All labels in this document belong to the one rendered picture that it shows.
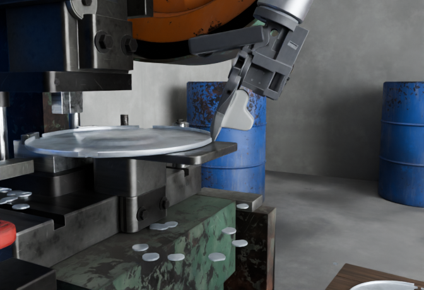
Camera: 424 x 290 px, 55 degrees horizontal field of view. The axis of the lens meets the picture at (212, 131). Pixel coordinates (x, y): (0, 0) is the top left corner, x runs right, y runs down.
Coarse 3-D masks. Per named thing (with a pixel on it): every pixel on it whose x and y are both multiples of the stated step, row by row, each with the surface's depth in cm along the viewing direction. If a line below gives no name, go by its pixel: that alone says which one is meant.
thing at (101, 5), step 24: (72, 0) 58; (96, 0) 63; (120, 0) 69; (24, 24) 63; (48, 24) 60; (72, 24) 60; (96, 24) 60; (120, 24) 65; (24, 48) 63; (48, 48) 61; (72, 48) 60; (96, 48) 61; (120, 48) 66; (120, 72) 70
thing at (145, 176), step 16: (208, 144) 62; (224, 144) 62; (96, 160) 62; (112, 160) 61; (128, 160) 60; (144, 160) 56; (160, 160) 55; (176, 160) 53; (192, 160) 52; (208, 160) 55; (96, 176) 63; (112, 176) 61; (128, 176) 60; (144, 176) 62; (160, 176) 66; (112, 192) 62; (128, 192) 60; (144, 192) 63; (160, 192) 67; (128, 208) 61; (144, 208) 62; (160, 208) 66; (128, 224) 61; (144, 224) 63
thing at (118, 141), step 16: (80, 128) 76; (96, 128) 78; (112, 128) 79; (128, 128) 80; (160, 128) 79; (176, 128) 78; (192, 128) 75; (32, 144) 61; (48, 144) 61; (64, 144) 61; (80, 144) 61; (96, 144) 60; (112, 144) 59; (128, 144) 60; (144, 144) 60; (160, 144) 60; (176, 144) 60; (192, 144) 57
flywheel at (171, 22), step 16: (160, 0) 102; (176, 0) 100; (192, 0) 98; (208, 0) 96; (224, 0) 91; (240, 0) 89; (256, 0) 88; (160, 16) 99; (176, 16) 97; (192, 16) 95; (208, 16) 93; (224, 16) 91; (240, 16) 91; (144, 32) 101; (160, 32) 99; (176, 32) 97; (192, 32) 95; (208, 32) 93
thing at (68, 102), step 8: (56, 96) 68; (64, 96) 68; (72, 96) 69; (80, 96) 70; (56, 104) 68; (64, 104) 68; (72, 104) 69; (80, 104) 70; (56, 112) 69; (64, 112) 68; (72, 112) 69; (80, 112) 71
